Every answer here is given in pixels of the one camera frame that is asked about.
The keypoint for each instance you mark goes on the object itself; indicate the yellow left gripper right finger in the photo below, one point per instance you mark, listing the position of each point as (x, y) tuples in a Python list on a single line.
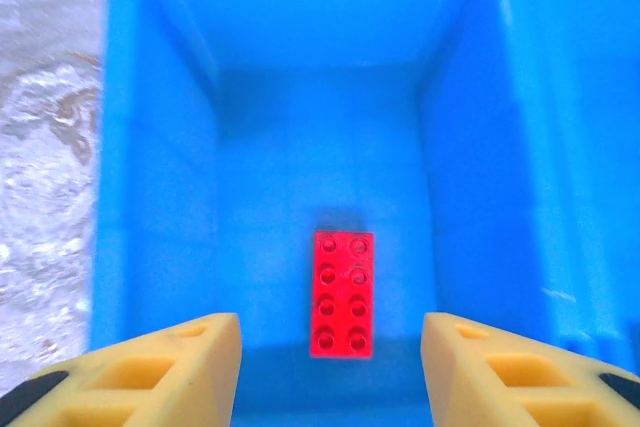
[(447, 362)]

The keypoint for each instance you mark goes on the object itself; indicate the blue plastic bin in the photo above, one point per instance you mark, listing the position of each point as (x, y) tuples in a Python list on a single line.
[(320, 122), (575, 147)]

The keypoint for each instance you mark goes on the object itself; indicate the red two-by-four lego brick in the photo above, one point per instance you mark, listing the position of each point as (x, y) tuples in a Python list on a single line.
[(342, 292)]

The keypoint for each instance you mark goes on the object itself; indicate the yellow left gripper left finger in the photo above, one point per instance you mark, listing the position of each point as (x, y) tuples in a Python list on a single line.
[(212, 362)]

